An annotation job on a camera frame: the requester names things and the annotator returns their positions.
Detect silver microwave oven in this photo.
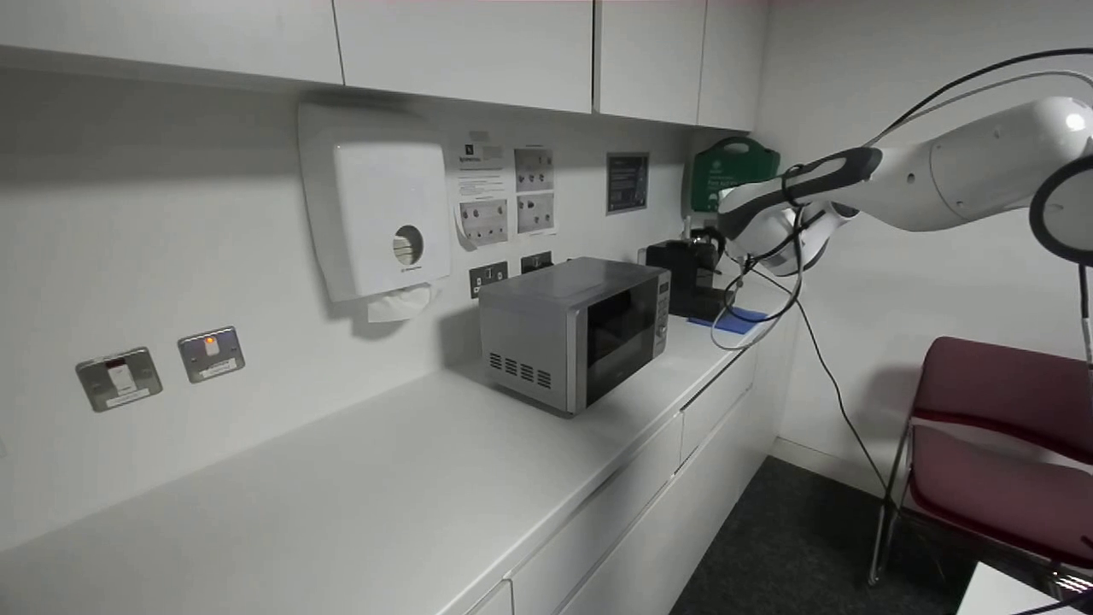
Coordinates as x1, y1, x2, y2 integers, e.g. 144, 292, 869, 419
477, 257, 674, 414

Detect red chair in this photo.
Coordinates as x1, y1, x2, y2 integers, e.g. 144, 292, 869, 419
866, 337, 1093, 583

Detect white paper towel dispenser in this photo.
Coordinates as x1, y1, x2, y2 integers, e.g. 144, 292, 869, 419
297, 102, 450, 325

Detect steel wall socket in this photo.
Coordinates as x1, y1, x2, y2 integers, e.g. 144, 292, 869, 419
75, 345, 163, 414
177, 325, 247, 381

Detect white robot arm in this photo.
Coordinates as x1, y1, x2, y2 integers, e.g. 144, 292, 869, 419
717, 94, 1093, 278

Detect green first aid box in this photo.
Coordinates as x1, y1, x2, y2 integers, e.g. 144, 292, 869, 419
686, 135, 779, 212

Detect white lower cabinets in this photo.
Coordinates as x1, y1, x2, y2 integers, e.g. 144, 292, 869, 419
454, 325, 795, 615

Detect white upper cabinets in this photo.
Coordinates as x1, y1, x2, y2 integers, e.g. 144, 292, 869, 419
0, 0, 770, 131

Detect white cabinets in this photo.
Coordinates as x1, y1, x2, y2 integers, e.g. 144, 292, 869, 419
0, 0, 770, 131
454, 325, 795, 615

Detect right steel wall socket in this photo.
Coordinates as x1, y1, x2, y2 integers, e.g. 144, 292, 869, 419
177, 325, 247, 381

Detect blue mat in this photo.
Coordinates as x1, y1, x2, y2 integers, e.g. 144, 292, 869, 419
712, 306, 767, 333

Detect white instruction poster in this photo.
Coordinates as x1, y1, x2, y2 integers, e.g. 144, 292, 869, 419
450, 131, 557, 248

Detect left steel wall socket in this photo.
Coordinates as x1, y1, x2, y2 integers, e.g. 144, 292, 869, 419
75, 345, 163, 414

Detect dark framed wall sign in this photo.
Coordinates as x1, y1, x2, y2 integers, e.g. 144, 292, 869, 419
606, 152, 647, 212

